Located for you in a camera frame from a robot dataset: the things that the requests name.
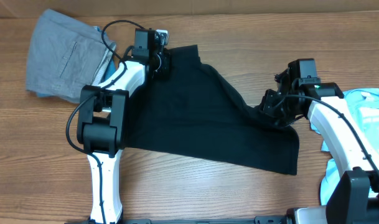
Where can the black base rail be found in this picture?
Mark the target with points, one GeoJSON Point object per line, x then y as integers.
{"type": "Point", "coordinates": [274, 219]}

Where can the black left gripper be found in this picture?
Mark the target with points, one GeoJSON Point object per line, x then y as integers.
{"type": "Point", "coordinates": [167, 65]}

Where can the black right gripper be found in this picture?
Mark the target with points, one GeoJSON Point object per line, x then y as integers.
{"type": "Point", "coordinates": [267, 107]}

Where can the blue folded garment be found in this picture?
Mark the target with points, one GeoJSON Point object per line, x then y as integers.
{"type": "Point", "coordinates": [109, 71]}

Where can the black t-shirt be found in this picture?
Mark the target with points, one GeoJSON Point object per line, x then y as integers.
{"type": "Point", "coordinates": [195, 112]}

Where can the light blue t-shirt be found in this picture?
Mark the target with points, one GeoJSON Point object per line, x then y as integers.
{"type": "Point", "coordinates": [363, 105]}

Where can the grey folded shorts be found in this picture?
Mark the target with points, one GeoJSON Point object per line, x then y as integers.
{"type": "Point", "coordinates": [64, 56]}

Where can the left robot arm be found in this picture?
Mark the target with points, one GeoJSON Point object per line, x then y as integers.
{"type": "Point", "coordinates": [101, 128]}

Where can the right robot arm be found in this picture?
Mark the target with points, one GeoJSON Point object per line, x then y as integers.
{"type": "Point", "coordinates": [356, 197]}

